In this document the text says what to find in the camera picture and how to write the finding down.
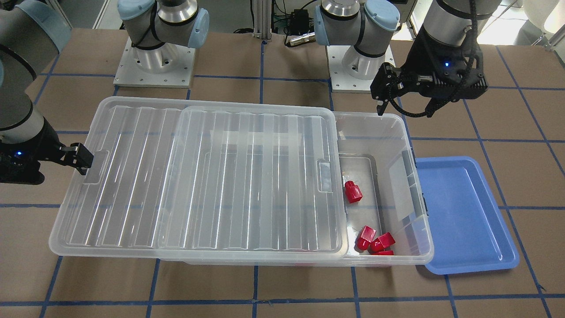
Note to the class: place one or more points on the blue plastic tray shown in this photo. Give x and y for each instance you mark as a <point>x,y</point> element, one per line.
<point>467,227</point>

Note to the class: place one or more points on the clear plastic storage box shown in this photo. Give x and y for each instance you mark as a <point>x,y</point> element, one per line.
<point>379,190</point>

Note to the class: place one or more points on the clear plastic box lid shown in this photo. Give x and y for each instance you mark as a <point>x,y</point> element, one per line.
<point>115,209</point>

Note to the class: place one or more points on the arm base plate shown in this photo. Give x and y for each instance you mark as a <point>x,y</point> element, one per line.
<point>350,71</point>
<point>170,66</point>

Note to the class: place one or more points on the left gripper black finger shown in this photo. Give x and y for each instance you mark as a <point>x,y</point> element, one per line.
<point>384,88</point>

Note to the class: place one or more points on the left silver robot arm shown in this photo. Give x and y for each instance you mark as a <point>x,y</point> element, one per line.
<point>369,27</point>

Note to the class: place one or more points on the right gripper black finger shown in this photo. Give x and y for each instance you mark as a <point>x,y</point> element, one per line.
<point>76,155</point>

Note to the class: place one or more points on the red block bottom edge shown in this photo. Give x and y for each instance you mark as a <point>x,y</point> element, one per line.
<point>384,253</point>

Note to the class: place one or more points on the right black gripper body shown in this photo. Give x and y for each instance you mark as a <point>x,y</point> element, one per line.
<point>44,146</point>

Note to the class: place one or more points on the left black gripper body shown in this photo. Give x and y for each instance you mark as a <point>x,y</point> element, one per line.
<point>419,55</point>

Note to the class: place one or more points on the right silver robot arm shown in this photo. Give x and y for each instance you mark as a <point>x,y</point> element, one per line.
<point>32,34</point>

